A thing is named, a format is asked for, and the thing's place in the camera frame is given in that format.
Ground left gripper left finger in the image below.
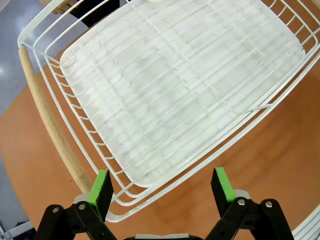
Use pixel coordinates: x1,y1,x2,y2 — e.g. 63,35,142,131
33,169,118,240

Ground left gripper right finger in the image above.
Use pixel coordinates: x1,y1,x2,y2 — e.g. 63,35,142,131
204,166,295,240

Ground person's bare forearm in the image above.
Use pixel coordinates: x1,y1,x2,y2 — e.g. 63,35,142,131
51,0,77,15

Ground white slatted base panel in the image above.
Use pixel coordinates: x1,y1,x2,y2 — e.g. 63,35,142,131
291,203,320,240

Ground white plastic drip tray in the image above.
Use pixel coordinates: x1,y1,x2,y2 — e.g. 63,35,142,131
59,0,306,188

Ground person in black top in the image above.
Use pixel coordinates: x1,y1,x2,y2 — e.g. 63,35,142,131
69,0,121,28

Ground wooden dish rack handle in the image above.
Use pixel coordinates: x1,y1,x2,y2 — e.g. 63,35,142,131
18,47,95,195

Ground white wire dish rack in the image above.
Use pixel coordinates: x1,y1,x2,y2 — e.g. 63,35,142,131
17,0,320,223

